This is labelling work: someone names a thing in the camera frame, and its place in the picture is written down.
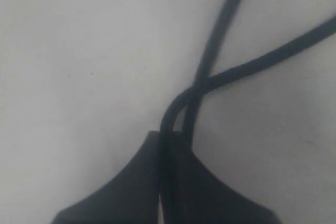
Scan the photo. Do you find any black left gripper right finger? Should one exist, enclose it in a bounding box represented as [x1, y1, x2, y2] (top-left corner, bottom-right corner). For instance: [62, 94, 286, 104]
[161, 132, 279, 223]

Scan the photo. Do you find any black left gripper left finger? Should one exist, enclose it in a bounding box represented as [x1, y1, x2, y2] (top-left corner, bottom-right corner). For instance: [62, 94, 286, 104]
[53, 131, 162, 223]

